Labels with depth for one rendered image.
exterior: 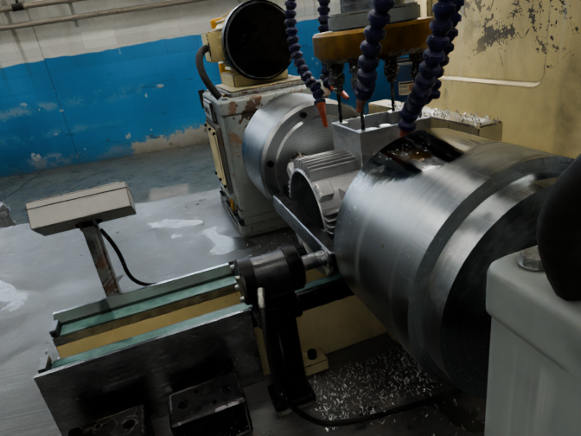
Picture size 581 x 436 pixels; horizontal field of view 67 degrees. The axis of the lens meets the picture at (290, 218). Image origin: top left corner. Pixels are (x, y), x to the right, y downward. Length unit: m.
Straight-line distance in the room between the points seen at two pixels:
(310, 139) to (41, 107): 5.90
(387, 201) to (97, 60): 5.97
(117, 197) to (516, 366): 0.71
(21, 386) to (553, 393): 0.82
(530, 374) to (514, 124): 0.52
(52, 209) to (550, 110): 0.80
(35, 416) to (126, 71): 5.62
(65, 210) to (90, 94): 5.55
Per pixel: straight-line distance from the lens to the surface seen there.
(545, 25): 0.72
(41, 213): 0.87
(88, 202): 0.86
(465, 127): 0.64
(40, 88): 6.56
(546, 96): 0.71
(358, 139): 0.65
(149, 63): 6.19
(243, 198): 1.12
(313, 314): 0.70
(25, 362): 0.98
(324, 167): 0.65
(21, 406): 0.88
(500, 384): 0.32
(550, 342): 0.26
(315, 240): 0.60
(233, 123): 1.07
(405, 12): 0.65
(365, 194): 0.48
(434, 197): 0.41
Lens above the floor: 1.30
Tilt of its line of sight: 23 degrees down
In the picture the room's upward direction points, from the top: 9 degrees counter-clockwise
